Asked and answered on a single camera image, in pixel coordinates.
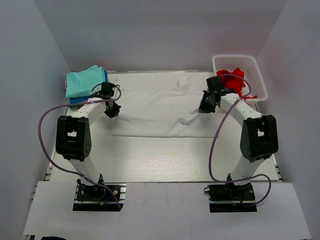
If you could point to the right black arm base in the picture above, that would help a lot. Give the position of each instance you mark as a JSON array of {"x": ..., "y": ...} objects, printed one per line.
[{"x": 230, "y": 198}]

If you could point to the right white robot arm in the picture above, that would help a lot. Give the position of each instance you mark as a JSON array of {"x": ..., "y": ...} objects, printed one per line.
[{"x": 259, "y": 135}]

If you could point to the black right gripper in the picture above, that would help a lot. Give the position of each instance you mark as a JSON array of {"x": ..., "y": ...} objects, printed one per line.
[{"x": 203, "y": 107}]

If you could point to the red crumpled t shirt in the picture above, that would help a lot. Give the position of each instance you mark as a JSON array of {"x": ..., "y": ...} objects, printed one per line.
[{"x": 233, "y": 80}]

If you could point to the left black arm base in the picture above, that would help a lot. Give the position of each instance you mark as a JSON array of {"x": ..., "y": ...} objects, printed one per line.
[{"x": 98, "y": 199}]

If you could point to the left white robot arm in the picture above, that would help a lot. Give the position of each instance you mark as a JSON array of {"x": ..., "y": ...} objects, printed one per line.
[{"x": 73, "y": 135}]

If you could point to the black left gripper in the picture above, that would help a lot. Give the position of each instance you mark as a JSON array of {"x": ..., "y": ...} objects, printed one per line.
[{"x": 113, "y": 113}]

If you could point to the white plastic mesh basket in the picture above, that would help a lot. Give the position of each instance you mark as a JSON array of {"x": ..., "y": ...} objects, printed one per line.
[{"x": 245, "y": 66}]

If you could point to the blue folded t shirt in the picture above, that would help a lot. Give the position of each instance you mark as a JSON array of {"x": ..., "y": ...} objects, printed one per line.
[{"x": 80, "y": 99}]

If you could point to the white t shirt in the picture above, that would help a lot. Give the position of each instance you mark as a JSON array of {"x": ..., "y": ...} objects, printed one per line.
[{"x": 165, "y": 113}]

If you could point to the green folded t shirt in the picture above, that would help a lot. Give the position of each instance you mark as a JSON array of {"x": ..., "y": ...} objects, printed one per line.
[{"x": 74, "y": 106}]

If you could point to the teal folded t shirt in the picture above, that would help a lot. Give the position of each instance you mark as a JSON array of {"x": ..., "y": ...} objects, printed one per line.
[{"x": 82, "y": 81}]

